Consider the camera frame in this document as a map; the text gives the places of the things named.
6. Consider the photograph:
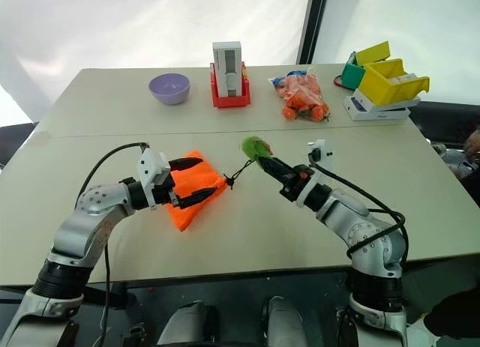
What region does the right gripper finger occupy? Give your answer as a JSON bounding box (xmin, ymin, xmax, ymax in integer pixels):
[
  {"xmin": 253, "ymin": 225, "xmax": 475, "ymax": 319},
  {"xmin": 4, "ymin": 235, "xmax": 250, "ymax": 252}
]
[
  {"xmin": 260, "ymin": 155, "xmax": 298, "ymax": 178},
  {"xmin": 259, "ymin": 158, "xmax": 293, "ymax": 184}
]

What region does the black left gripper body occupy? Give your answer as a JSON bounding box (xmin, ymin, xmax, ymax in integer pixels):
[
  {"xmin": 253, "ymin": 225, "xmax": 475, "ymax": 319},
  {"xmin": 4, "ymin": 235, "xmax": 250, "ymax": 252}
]
[{"xmin": 151, "ymin": 173, "xmax": 185, "ymax": 211}]

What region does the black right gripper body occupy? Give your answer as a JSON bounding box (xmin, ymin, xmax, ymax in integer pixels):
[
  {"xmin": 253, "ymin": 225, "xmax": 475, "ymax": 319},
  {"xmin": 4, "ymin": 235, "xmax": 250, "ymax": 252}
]
[{"xmin": 279, "ymin": 164, "xmax": 318, "ymax": 202}]

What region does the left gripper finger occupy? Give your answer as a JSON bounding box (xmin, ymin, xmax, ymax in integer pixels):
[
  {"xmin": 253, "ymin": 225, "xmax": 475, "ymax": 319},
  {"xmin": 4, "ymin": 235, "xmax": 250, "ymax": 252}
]
[
  {"xmin": 178, "ymin": 187, "xmax": 219, "ymax": 212},
  {"xmin": 166, "ymin": 157, "xmax": 204, "ymax": 172}
]

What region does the orange fabric pouch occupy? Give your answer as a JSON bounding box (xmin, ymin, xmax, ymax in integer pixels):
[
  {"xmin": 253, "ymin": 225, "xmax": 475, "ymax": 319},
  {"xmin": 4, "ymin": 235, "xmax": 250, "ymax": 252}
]
[{"xmin": 164, "ymin": 149, "xmax": 230, "ymax": 234}]

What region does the plastic bag of orange carrots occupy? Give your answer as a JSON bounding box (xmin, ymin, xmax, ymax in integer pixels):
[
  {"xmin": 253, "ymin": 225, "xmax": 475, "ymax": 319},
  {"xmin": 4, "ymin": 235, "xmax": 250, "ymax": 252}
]
[{"xmin": 267, "ymin": 70, "xmax": 332, "ymax": 124}]

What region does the purple bowl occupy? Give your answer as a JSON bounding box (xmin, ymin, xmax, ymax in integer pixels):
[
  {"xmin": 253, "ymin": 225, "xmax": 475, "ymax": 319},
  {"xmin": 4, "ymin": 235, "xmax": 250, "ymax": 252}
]
[{"xmin": 148, "ymin": 73, "xmax": 191, "ymax": 106}]

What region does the red plastic bin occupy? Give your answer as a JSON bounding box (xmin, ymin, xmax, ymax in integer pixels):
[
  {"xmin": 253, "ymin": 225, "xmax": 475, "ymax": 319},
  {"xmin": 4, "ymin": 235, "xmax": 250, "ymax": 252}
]
[{"xmin": 209, "ymin": 61, "xmax": 252, "ymax": 109}]

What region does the flat white box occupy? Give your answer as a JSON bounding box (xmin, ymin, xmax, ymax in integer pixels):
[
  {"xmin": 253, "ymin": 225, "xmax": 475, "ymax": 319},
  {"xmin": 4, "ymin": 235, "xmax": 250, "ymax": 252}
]
[{"xmin": 342, "ymin": 88, "xmax": 422, "ymax": 122}]

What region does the tall white grey box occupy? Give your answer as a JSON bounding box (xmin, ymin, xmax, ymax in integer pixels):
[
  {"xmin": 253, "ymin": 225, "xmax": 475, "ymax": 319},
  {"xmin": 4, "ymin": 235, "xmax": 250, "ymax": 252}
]
[{"xmin": 211, "ymin": 41, "xmax": 242, "ymax": 98}]

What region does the green plastic bin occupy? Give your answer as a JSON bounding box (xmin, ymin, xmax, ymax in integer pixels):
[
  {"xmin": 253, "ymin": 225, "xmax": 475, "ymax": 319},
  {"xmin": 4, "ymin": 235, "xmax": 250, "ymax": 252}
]
[{"xmin": 340, "ymin": 51, "xmax": 368, "ymax": 91}]

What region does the large yellow plastic bin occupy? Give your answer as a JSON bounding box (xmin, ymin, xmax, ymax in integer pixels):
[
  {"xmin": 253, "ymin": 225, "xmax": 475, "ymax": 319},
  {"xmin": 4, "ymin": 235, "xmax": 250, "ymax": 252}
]
[{"xmin": 358, "ymin": 57, "xmax": 431, "ymax": 106}]

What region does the grey rounded robot part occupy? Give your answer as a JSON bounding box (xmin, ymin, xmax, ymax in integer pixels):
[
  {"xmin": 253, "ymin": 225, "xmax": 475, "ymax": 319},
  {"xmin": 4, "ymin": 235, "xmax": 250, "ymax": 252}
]
[
  {"xmin": 156, "ymin": 300, "xmax": 212, "ymax": 347},
  {"xmin": 261, "ymin": 295, "xmax": 309, "ymax": 347}
]

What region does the small yellow plastic bin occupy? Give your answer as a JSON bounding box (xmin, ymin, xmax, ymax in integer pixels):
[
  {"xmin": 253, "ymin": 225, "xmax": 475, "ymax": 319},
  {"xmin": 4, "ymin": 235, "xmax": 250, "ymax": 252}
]
[{"xmin": 353, "ymin": 40, "xmax": 392, "ymax": 67}]

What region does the black tent pole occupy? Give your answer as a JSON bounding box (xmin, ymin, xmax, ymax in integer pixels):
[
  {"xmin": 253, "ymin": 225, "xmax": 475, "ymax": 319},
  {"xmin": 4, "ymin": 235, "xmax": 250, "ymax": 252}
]
[{"xmin": 295, "ymin": 0, "xmax": 332, "ymax": 65}]

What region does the bystander in dark clothes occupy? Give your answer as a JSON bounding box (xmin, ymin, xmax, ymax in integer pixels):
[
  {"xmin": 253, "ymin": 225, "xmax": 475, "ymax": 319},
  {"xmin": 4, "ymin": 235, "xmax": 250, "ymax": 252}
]
[{"xmin": 430, "ymin": 128, "xmax": 480, "ymax": 210}]

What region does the black rounded shape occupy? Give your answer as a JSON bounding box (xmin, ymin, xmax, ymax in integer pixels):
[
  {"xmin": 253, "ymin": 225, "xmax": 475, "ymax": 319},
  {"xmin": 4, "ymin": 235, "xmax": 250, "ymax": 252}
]
[{"xmin": 422, "ymin": 286, "xmax": 480, "ymax": 341}]

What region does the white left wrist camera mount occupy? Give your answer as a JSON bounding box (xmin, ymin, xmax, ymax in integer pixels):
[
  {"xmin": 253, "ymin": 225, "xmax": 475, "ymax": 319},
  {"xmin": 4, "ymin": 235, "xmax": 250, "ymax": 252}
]
[{"xmin": 136, "ymin": 145, "xmax": 174, "ymax": 211}]

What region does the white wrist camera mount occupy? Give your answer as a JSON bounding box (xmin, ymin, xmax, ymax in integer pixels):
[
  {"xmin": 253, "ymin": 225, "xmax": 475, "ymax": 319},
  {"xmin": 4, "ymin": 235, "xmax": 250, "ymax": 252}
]
[
  {"xmin": 295, "ymin": 138, "xmax": 335, "ymax": 210},
  {"xmin": 136, "ymin": 145, "xmax": 174, "ymax": 211}
]

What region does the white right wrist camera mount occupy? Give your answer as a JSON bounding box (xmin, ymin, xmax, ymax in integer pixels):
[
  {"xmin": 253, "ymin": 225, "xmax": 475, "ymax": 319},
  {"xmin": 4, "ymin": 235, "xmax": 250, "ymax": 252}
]
[{"xmin": 295, "ymin": 138, "xmax": 335, "ymax": 210}]

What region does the black pouch drawstring with toggle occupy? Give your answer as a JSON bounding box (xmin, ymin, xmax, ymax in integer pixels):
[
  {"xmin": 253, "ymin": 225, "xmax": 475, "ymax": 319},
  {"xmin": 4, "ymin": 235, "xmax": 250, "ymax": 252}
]
[{"xmin": 223, "ymin": 157, "xmax": 260, "ymax": 191}]

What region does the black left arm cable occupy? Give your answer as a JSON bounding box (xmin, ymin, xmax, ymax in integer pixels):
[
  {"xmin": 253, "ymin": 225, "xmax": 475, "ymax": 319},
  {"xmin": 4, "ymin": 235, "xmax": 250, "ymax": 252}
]
[{"xmin": 74, "ymin": 142, "xmax": 149, "ymax": 347}]

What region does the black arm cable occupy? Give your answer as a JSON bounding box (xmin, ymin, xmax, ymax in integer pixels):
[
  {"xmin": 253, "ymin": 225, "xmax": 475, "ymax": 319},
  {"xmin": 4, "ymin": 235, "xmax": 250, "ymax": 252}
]
[
  {"xmin": 74, "ymin": 142, "xmax": 149, "ymax": 347},
  {"xmin": 309, "ymin": 162, "xmax": 410, "ymax": 268}
]

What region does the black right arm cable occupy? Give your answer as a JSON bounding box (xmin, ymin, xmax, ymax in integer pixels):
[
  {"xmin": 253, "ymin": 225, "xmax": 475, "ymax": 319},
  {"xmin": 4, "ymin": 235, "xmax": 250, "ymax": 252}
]
[{"xmin": 309, "ymin": 162, "xmax": 410, "ymax": 268}]

